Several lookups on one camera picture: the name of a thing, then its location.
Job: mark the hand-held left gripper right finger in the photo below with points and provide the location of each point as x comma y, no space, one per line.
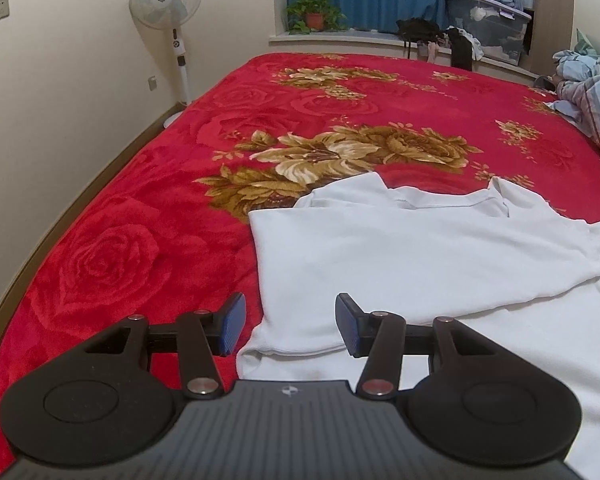
349,325

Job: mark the plaid blue quilt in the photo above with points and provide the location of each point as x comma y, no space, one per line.
597,95

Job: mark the wall socket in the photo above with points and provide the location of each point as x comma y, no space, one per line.
152,83

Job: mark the clear plastic storage bin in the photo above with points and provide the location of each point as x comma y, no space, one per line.
490,30

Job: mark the red floral blanket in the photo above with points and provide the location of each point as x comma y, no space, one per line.
130,240

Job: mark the white shirt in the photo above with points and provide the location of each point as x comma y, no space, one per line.
430,260

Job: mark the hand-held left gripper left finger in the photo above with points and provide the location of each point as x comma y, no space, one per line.
232,324

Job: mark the green patterned cloth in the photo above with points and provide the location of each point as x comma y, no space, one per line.
586,42

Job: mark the wooden shelf unit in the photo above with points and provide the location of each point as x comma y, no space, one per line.
550,5

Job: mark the black bag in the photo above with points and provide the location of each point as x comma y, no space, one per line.
417,30

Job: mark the white window sill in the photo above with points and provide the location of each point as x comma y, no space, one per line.
340,37

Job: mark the white crumpled cloth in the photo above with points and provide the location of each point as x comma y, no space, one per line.
476,46

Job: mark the potted green plant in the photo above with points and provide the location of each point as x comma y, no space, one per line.
316,15

